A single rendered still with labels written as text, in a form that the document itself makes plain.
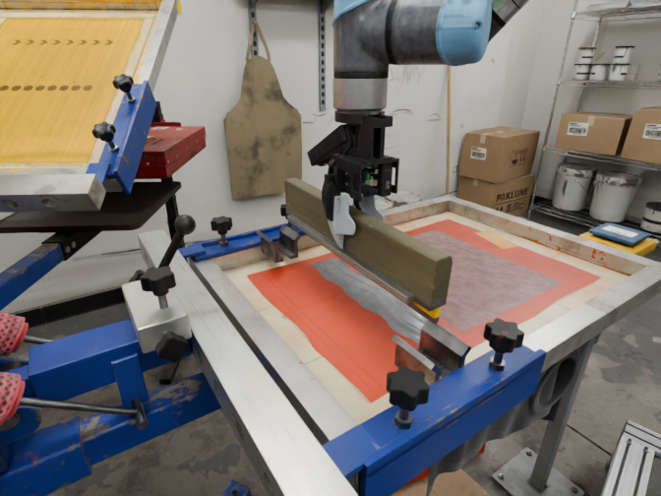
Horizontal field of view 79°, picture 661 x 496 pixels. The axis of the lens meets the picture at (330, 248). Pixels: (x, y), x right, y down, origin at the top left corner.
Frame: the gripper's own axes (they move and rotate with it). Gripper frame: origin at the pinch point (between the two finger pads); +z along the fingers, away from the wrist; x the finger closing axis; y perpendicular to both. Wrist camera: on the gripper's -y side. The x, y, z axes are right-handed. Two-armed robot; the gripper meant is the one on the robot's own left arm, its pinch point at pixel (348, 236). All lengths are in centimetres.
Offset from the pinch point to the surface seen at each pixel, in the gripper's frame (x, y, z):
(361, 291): 4.4, -1.7, 13.0
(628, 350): 184, -4, 110
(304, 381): -17.8, 15.4, 10.2
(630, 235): 75, 15, 12
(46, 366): -43.6, 2.1, 4.9
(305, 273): -0.1, -15.1, 13.6
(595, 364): 159, -8, 109
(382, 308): 4.1, 4.6, 13.1
